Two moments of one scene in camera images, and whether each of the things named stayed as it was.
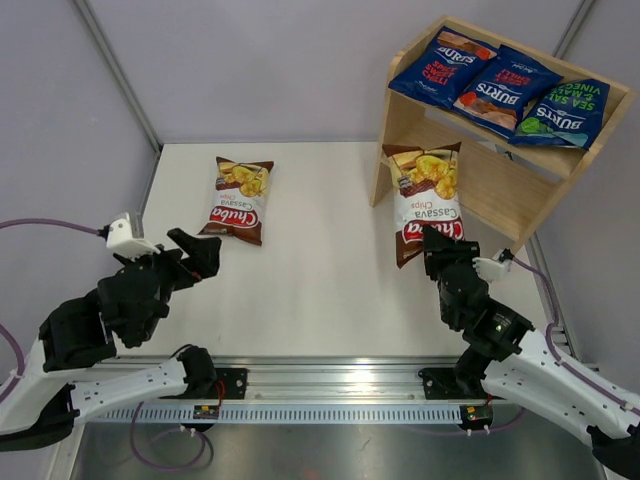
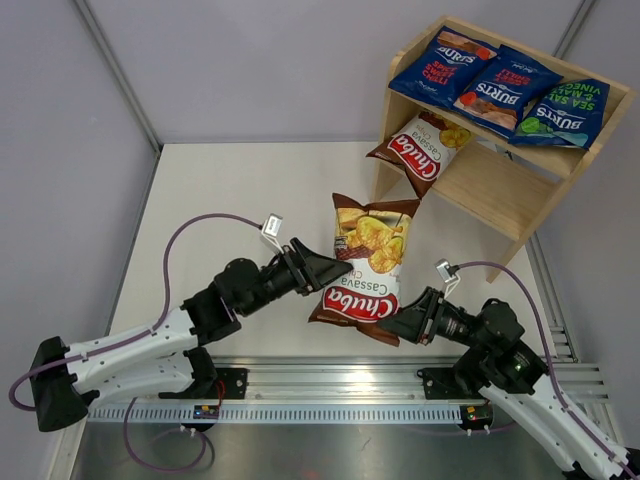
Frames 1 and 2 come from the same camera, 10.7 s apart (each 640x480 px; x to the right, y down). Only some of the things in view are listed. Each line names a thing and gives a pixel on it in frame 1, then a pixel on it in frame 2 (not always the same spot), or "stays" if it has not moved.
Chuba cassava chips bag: (427, 195) to (427, 143)
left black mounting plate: (235, 381) stays
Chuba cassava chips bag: (240, 200) to (373, 237)
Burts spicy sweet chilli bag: (444, 70) stays
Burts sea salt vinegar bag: (569, 113) stays
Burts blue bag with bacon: (502, 94) stays
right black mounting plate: (442, 384) stays
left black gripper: (203, 260) to (310, 271)
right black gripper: (440, 248) to (418, 320)
